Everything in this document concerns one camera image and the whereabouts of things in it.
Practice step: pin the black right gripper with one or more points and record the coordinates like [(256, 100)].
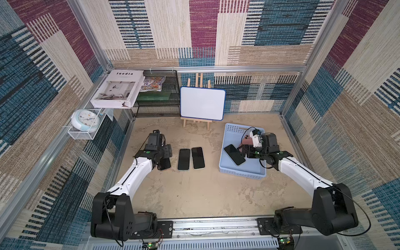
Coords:
[(248, 149)]

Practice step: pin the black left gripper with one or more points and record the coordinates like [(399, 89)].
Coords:
[(166, 152)]

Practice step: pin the black phone without case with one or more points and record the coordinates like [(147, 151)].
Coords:
[(234, 154)]

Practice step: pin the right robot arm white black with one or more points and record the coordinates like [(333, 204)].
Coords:
[(332, 210)]

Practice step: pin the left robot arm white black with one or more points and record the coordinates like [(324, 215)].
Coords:
[(112, 212)]

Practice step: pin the light blue perforated storage basket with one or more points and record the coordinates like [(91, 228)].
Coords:
[(251, 168)]

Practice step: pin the face-down phone salmon case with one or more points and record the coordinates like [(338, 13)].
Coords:
[(247, 139)]

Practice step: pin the white cardboard box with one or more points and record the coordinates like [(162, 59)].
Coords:
[(119, 90)]

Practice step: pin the green flat board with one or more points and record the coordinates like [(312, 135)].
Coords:
[(157, 96)]

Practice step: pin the wooden tabletop easel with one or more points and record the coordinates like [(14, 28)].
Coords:
[(198, 84)]

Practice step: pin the colourful snack packet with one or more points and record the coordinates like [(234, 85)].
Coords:
[(152, 84)]

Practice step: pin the round white blue clock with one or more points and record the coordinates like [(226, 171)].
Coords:
[(85, 120)]

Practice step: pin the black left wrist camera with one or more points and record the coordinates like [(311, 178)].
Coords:
[(158, 139)]

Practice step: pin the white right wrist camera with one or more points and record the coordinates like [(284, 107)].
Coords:
[(255, 136)]

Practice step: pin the black wire mesh shelf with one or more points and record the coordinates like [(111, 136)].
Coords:
[(163, 108)]

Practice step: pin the small whiteboard blue frame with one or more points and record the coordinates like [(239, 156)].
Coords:
[(202, 103)]

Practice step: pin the white wire basket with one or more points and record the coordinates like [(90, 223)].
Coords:
[(80, 135)]

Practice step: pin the aluminium frame rail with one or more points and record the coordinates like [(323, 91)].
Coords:
[(240, 233)]

